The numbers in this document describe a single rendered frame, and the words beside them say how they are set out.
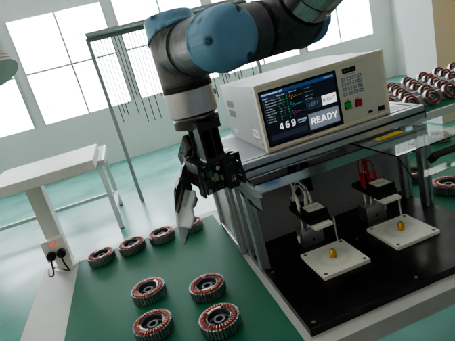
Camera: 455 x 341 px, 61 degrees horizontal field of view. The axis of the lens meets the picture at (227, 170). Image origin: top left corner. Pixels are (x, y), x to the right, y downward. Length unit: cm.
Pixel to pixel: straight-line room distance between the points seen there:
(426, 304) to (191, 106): 79
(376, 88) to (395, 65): 806
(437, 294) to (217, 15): 89
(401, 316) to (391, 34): 849
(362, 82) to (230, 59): 88
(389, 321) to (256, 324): 33
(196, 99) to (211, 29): 14
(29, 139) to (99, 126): 119
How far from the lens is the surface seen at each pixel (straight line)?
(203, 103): 57
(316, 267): 120
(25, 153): 762
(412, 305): 110
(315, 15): 52
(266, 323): 109
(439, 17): 510
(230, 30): 47
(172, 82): 57
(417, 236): 130
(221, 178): 60
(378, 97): 135
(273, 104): 117
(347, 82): 128
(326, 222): 122
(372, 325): 105
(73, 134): 745
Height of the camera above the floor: 144
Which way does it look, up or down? 17 degrees down
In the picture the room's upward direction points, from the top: 15 degrees counter-clockwise
